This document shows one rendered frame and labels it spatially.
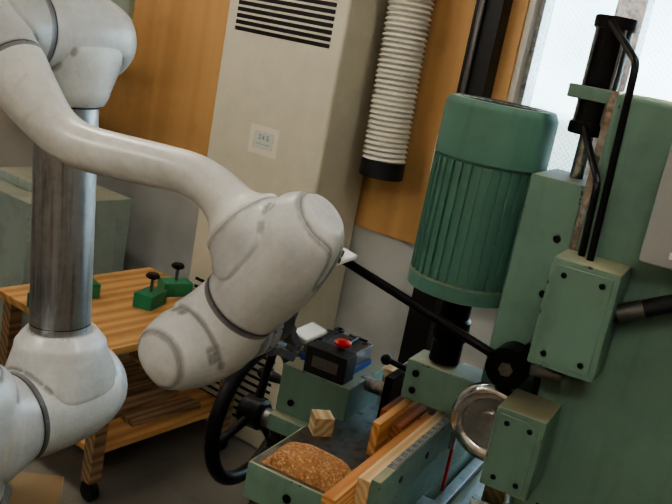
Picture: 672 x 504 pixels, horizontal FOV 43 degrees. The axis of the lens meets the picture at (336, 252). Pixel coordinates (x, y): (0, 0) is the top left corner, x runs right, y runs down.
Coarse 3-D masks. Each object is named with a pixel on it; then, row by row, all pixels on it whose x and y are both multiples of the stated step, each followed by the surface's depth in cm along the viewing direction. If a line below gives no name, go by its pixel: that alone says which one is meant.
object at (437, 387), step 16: (416, 368) 139; (432, 368) 138; (448, 368) 139; (464, 368) 140; (416, 384) 140; (432, 384) 138; (448, 384) 137; (464, 384) 136; (416, 400) 140; (432, 400) 139; (448, 400) 137
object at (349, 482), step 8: (408, 432) 135; (392, 440) 131; (400, 440) 131; (384, 448) 128; (392, 448) 128; (376, 456) 125; (368, 464) 122; (352, 472) 119; (360, 472) 120; (344, 480) 117; (352, 480) 117; (336, 488) 114; (344, 488) 114; (352, 488) 116; (328, 496) 112; (336, 496) 112; (344, 496) 114; (352, 496) 117
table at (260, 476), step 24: (288, 432) 146; (336, 432) 139; (360, 432) 140; (264, 456) 127; (336, 456) 131; (360, 456) 132; (456, 456) 148; (264, 480) 124; (288, 480) 122; (432, 480) 138
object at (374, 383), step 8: (368, 376) 148; (392, 376) 141; (400, 376) 143; (368, 384) 147; (376, 384) 146; (384, 384) 141; (392, 384) 141; (400, 384) 144; (376, 392) 146; (384, 392) 142; (392, 392) 142; (400, 392) 146; (384, 400) 142; (392, 400) 143
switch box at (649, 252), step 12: (660, 192) 105; (660, 204) 105; (660, 216) 105; (648, 228) 106; (660, 228) 105; (648, 240) 106; (660, 240) 106; (648, 252) 106; (660, 252) 106; (660, 264) 106
